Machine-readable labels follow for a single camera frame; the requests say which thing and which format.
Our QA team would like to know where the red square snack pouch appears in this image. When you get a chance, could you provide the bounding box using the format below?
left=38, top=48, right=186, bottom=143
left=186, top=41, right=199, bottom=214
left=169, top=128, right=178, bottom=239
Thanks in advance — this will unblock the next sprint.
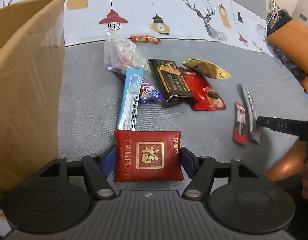
left=115, top=129, right=184, bottom=182

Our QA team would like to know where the grey silver stick packet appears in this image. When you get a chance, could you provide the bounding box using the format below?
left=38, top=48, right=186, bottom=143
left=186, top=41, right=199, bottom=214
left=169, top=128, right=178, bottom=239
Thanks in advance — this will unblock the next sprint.
left=240, top=84, right=261, bottom=145

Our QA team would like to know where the red Nescafe coffee stick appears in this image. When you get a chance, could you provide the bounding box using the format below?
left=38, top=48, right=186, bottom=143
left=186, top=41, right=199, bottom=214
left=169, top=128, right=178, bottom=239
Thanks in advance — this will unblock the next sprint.
left=234, top=101, right=247, bottom=145

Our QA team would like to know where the blue long snack stick packet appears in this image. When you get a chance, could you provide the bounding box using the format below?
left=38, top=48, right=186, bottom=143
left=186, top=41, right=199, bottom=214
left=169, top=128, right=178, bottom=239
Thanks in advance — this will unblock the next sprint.
left=116, top=68, right=143, bottom=131

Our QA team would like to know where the red coffee snack packet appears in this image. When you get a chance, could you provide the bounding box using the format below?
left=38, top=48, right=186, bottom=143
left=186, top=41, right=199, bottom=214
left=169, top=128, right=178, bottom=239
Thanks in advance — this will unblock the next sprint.
left=179, top=68, right=227, bottom=111

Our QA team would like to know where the dark brown chocolate snack packet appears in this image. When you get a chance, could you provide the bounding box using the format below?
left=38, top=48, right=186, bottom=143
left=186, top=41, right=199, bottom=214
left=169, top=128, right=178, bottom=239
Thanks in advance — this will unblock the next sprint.
left=148, top=59, right=197, bottom=107

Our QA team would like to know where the purple swirl candy packet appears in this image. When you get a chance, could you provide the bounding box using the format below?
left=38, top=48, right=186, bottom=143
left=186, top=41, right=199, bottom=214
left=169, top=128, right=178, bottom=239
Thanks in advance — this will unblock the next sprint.
left=139, top=79, right=164, bottom=103

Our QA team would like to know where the orange cushion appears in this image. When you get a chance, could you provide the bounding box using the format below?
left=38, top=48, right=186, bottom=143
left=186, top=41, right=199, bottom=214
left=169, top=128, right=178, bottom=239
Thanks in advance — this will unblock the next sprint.
left=266, top=19, right=308, bottom=94

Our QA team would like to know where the gold foil snack packet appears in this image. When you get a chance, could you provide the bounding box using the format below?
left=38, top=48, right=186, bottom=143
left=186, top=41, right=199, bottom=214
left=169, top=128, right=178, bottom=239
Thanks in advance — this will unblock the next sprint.
left=182, top=59, right=232, bottom=80

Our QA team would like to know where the clear bag of colourful candies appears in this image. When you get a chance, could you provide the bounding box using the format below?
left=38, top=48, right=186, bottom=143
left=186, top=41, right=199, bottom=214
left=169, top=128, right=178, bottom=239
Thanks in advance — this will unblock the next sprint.
left=104, top=29, right=151, bottom=75

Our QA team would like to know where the dark patterned cloth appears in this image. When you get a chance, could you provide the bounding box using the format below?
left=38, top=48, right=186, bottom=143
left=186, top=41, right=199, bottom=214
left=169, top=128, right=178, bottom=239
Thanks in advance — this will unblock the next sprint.
left=265, top=8, right=308, bottom=86

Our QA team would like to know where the red orange wrapped candy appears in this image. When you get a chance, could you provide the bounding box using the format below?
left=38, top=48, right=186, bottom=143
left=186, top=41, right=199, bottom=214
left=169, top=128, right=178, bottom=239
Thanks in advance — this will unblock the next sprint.
left=130, top=35, right=161, bottom=44

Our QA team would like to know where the brown cardboard box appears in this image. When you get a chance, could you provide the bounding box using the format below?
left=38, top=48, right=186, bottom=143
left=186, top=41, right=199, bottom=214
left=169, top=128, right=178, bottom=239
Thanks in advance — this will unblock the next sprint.
left=0, top=0, right=64, bottom=198

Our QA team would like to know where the printed lamp deer sofa cover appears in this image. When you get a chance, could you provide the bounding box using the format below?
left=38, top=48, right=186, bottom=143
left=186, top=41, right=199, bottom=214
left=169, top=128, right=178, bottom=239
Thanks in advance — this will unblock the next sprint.
left=0, top=0, right=269, bottom=53

